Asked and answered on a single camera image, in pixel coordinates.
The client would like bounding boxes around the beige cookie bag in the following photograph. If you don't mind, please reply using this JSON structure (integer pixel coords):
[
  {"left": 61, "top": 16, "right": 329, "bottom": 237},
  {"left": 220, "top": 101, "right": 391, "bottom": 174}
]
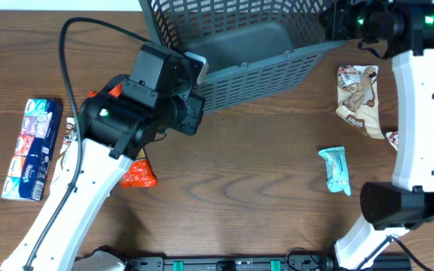
[{"left": 335, "top": 65, "right": 385, "bottom": 139}]

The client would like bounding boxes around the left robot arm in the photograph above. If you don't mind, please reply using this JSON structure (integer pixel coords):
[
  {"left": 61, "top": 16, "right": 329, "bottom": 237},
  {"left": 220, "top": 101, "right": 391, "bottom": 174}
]
[{"left": 0, "top": 42, "right": 209, "bottom": 270}]

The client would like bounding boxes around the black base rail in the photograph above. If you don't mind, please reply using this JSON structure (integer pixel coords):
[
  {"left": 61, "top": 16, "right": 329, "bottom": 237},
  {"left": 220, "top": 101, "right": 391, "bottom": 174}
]
[{"left": 126, "top": 254, "right": 414, "bottom": 271}]

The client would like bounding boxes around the beige snack bag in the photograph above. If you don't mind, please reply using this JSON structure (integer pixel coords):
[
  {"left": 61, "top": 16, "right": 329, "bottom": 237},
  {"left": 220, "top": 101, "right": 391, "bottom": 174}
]
[
  {"left": 386, "top": 132, "right": 399, "bottom": 151},
  {"left": 50, "top": 117, "right": 77, "bottom": 185}
]

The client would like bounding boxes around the grey plastic basket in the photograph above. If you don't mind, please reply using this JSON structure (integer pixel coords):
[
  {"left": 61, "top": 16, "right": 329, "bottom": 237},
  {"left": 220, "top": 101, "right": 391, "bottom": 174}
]
[{"left": 139, "top": 0, "right": 340, "bottom": 113}]

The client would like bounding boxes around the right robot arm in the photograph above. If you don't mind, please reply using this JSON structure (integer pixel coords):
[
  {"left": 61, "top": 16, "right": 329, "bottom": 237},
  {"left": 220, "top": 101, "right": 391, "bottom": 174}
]
[{"left": 319, "top": 1, "right": 434, "bottom": 270}]

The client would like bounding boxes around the orange cookie package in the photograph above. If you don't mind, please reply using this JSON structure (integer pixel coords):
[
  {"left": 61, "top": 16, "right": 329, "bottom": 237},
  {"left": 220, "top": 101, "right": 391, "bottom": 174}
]
[{"left": 88, "top": 83, "right": 158, "bottom": 188}]

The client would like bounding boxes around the teal snack wrapper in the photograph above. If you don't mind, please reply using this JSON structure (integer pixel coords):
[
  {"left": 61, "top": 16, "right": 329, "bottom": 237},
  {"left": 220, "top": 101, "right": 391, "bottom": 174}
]
[{"left": 318, "top": 146, "right": 351, "bottom": 196}]

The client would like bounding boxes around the Kleenex tissue multipack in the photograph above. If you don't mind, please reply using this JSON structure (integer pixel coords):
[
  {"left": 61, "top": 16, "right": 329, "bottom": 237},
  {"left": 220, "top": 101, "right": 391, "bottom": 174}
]
[{"left": 2, "top": 99, "right": 63, "bottom": 202}]

